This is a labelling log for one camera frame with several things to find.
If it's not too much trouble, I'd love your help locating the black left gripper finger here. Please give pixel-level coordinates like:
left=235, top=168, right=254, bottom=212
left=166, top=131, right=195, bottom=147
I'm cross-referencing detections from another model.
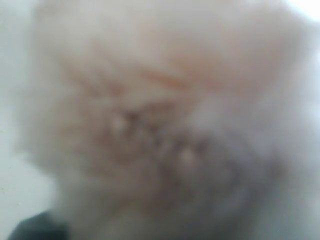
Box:
left=7, top=211, right=69, bottom=240

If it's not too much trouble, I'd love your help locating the beige teddy bear striped sweater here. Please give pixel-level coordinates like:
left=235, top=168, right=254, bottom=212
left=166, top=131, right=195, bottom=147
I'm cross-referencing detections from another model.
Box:
left=16, top=0, right=320, bottom=240

